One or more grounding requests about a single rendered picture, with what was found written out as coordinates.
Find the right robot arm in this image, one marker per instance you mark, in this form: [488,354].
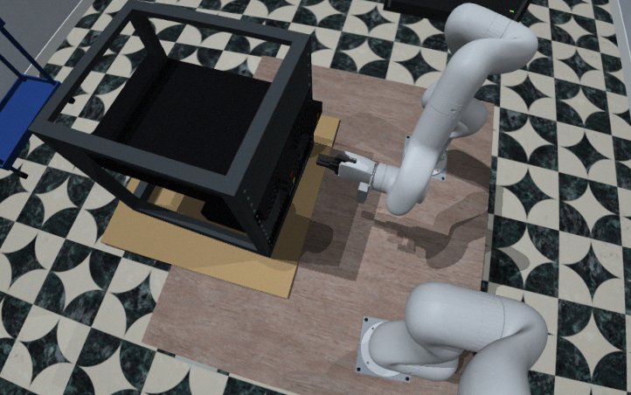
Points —
[475,37]

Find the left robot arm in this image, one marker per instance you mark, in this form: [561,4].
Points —
[439,313]

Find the tan flat board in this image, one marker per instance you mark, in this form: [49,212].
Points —
[159,240]

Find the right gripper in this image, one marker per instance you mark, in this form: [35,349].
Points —
[349,166]

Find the black metal rack frame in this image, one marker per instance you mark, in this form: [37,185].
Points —
[200,117]

